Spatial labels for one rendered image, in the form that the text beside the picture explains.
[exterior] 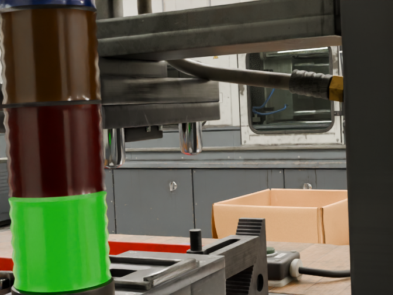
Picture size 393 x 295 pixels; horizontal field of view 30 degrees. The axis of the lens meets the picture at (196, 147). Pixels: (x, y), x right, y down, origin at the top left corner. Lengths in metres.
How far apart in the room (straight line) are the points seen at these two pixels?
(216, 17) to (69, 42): 0.23
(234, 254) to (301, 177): 4.62
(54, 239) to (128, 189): 5.88
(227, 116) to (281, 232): 2.83
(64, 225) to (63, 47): 0.07
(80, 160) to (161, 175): 5.68
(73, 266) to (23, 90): 0.07
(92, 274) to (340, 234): 2.70
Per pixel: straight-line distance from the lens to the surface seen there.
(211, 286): 0.64
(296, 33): 0.47
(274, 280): 0.90
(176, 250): 0.86
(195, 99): 0.61
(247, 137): 5.50
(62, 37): 0.27
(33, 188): 0.28
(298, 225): 2.85
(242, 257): 0.77
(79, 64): 0.28
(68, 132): 0.27
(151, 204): 6.04
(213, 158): 5.68
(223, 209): 2.99
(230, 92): 5.62
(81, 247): 0.28
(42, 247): 0.28
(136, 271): 0.61
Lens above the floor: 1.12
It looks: 3 degrees down
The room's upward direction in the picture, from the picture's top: 3 degrees counter-clockwise
